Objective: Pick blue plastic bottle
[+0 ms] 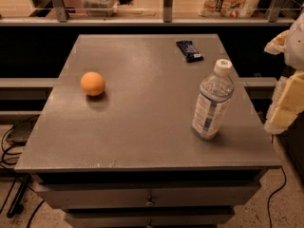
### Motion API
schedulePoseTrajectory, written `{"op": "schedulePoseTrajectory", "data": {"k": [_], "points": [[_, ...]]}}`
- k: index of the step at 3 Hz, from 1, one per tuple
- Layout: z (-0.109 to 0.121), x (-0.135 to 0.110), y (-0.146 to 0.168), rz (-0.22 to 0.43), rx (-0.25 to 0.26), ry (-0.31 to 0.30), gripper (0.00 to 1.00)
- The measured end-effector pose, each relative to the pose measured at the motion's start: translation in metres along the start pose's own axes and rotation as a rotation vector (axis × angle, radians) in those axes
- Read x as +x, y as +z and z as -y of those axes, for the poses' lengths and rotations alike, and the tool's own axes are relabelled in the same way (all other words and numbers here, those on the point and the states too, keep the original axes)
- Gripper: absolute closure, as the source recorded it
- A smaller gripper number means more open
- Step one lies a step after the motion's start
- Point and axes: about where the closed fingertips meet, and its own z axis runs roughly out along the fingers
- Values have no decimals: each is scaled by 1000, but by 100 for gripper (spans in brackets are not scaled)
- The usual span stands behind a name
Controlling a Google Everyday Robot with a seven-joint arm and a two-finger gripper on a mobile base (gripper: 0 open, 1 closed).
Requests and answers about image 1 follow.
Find colourful snack bag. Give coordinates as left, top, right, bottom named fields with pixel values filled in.
left=199, top=0, right=259, bottom=18

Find clear plastic container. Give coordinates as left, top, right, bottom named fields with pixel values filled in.
left=81, top=0, right=118, bottom=17

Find black cables on left floor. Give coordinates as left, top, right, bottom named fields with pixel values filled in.
left=0, top=115, right=46, bottom=228

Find clear plastic water bottle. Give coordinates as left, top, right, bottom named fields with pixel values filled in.
left=192, top=59, right=234, bottom=141

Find black cable on right floor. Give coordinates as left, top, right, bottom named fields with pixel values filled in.
left=266, top=166, right=288, bottom=228

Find grey metal shelf rail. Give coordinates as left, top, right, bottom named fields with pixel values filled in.
left=0, top=0, right=303, bottom=27

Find orange ball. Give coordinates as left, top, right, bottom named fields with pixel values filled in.
left=81, top=71, right=105, bottom=96

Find dark blue snack bar wrapper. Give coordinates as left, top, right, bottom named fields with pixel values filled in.
left=176, top=40, right=203, bottom=63

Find grey cabinet with drawers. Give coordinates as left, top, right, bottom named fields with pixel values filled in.
left=16, top=34, right=280, bottom=228

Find black power adapter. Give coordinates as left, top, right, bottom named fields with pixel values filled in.
left=6, top=122, right=34, bottom=145

